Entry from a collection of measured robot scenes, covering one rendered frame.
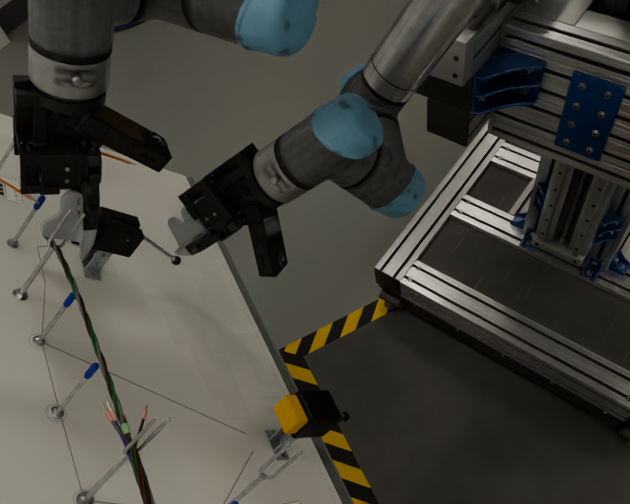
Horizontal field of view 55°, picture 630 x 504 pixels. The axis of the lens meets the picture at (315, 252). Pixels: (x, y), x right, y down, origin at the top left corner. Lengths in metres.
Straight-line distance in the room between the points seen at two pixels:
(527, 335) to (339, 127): 1.14
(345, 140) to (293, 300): 1.40
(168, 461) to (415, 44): 0.57
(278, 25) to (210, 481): 0.51
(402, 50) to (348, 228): 1.43
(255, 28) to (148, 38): 2.65
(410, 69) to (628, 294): 1.18
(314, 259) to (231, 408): 1.30
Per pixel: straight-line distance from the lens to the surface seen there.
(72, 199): 0.73
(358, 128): 0.68
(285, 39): 0.58
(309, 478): 0.89
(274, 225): 0.81
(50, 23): 0.62
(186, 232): 0.86
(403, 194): 0.77
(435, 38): 0.77
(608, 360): 1.73
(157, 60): 3.06
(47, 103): 0.66
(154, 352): 0.84
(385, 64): 0.80
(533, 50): 1.15
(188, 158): 2.54
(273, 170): 0.73
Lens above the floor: 1.76
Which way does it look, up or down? 56 degrees down
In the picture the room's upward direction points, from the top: 15 degrees counter-clockwise
